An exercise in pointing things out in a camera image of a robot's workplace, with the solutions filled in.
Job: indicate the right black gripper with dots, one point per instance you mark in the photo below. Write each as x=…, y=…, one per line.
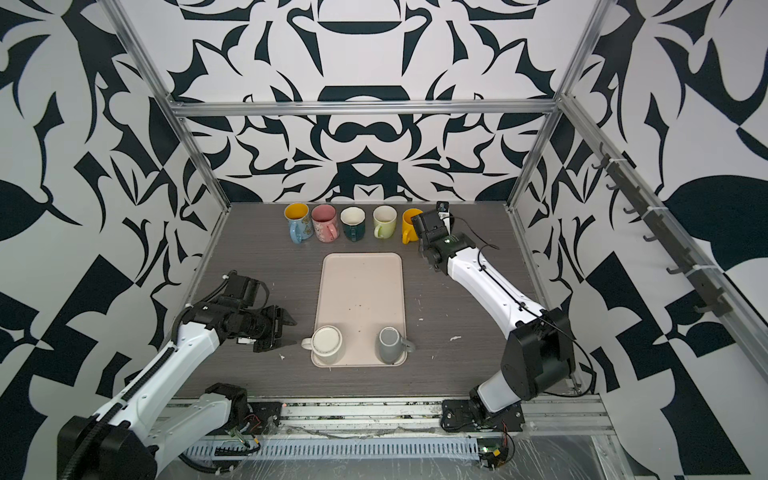
x=422, y=249

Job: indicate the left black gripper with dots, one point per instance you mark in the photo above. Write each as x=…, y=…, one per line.
x=277, y=315

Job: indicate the light green mug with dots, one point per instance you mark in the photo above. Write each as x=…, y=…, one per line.
x=385, y=218

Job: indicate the white cream mug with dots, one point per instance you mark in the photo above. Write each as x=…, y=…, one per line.
x=326, y=345

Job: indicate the dark green mug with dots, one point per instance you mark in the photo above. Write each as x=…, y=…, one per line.
x=353, y=223

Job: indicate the blue butterfly mug yellow inside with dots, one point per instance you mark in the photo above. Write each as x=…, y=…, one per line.
x=299, y=221

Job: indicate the grey mug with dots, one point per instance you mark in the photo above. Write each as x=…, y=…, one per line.
x=392, y=347

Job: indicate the pink ghost print mug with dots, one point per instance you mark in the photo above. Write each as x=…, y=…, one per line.
x=325, y=223

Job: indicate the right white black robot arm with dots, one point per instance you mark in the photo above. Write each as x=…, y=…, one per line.
x=539, y=349

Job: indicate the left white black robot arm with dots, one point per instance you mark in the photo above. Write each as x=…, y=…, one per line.
x=124, y=440

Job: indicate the beige plastic tray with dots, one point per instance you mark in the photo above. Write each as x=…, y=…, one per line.
x=360, y=294

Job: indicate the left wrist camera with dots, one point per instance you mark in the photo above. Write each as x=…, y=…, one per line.
x=242, y=291

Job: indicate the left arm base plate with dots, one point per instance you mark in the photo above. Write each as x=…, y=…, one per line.
x=258, y=418

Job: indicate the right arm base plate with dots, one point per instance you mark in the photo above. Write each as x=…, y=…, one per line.
x=469, y=415

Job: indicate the aluminium frame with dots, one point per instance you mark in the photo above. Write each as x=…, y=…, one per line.
x=744, y=323

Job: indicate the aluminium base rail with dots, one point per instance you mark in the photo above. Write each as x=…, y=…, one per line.
x=561, y=438

